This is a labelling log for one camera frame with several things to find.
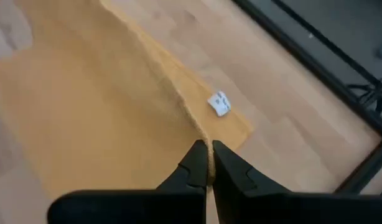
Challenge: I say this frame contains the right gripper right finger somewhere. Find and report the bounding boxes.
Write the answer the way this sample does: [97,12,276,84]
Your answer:
[212,140,382,224]

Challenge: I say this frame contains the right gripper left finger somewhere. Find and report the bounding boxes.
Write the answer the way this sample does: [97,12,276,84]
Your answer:
[47,139,208,224]

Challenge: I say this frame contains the yellow waffle towel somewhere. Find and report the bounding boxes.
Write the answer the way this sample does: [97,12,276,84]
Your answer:
[0,0,254,200]

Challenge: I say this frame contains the black aluminium table frame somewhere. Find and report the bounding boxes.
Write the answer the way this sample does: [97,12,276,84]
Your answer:
[231,0,382,195]

